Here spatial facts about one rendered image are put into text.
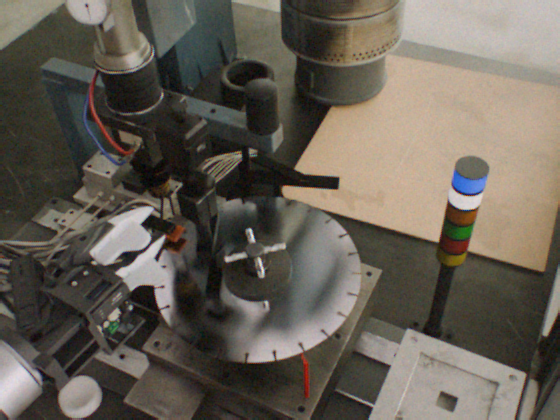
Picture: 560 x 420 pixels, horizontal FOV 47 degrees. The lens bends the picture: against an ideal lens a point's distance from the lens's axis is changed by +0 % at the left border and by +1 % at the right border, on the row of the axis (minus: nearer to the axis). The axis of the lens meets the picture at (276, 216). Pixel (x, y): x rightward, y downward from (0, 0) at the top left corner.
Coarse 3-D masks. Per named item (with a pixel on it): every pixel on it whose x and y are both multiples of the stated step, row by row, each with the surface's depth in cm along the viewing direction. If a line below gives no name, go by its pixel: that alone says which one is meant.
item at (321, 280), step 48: (192, 240) 108; (240, 240) 107; (288, 240) 107; (336, 240) 106; (192, 288) 101; (288, 288) 100; (336, 288) 100; (192, 336) 95; (240, 336) 95; (288, 336) 95
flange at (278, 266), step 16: (256, 240) 106; (272, 256) 103; (288, 256) 103; (224, 272) 102; (240, 272) 101; (256, 272) 100; (272, 272) 101; (288, 272) 101; (240, 288) 100; (256, 288) 99; (272, 288) 99
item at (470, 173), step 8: (464, 160) 88; (472, 160) 88; (480, 160) 88; (456, 168) 87; (464, 168) 87; (472, 168) 87; (480, 168) 86; (488, 168) 86; (456, 176) 87; (464, 176) 86; (472, 176) 86; (480, 176) 85; (456, 184) 88; (464, 184) 87; (472, 184) 86; (480, 184) 86; (464, 192) 87; (472, 192) 87
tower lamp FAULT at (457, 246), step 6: (444, 234) 96; (444, 240) 96; (450, 240) 95; (456, 240) 95; (462, 240) 95; (468, 240) 96; (444, 246) 97; (450, 246) 96; (456, 246) 96; (462, 246) 96; (468, 246) 98; (450, 252) 97; (456, 252) 97; (462, 252) 97
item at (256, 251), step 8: (248, 232) 102; (248, 248) 99; (256, 248) 99; (264, 248) 99; (272, 248) 100; (280, 248) 100; (232, 256) 99; (240, 256) 99; (248, 256) 99; (256, 256) 98; (264, 256) 100; (256, 264) 98; (264, 272) 97
